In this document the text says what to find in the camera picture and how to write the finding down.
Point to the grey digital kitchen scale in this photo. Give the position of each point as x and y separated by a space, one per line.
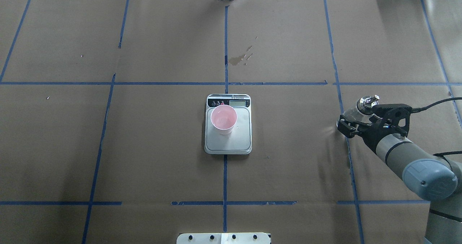
239 141

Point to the glass sauce dispenser bottle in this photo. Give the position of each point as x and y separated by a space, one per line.
362 110

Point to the white pedestal column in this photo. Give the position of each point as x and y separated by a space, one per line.
225 238

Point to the pink paper cup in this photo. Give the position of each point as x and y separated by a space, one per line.
223 119

